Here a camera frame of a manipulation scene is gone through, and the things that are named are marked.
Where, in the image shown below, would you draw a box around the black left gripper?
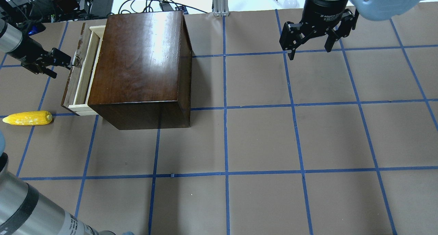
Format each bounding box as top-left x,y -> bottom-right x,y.
16,38 -> 72,79

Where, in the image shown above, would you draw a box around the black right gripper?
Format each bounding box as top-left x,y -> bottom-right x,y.
279,0 -> 360,60

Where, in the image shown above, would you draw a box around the wooden drawer with white handle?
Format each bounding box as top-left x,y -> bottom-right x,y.
61,23 -> 105,116

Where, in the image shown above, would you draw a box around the yellow corn cob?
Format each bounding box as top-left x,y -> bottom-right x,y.
2,110 -> 53,126

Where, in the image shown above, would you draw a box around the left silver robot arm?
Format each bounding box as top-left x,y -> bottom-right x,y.
0,152 -> 113,235

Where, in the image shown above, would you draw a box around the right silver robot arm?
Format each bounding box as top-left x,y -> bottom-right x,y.
279,0 -> 424,60

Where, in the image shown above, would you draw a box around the black electronics box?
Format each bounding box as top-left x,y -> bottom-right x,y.
1,0 -> 114,23

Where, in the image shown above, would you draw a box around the dark wooden cabinet box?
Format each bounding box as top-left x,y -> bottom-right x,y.
87,11 -> 192,130

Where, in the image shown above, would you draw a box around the black power adapter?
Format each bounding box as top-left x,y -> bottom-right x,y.
159,1 -> 174,12

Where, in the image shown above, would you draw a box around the aluminium frame post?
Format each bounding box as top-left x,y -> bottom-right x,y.
212,0 -> 230,17

